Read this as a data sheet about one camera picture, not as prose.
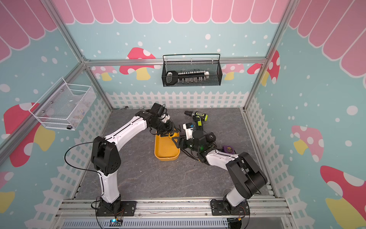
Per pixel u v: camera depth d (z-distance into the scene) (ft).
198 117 3.58
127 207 2.44
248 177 1.48
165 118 2.55
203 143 2.25
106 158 1.64
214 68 3.11
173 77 2.94
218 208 2.42
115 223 2.39
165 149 3.03
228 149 3.08
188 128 2.53
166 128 2.60
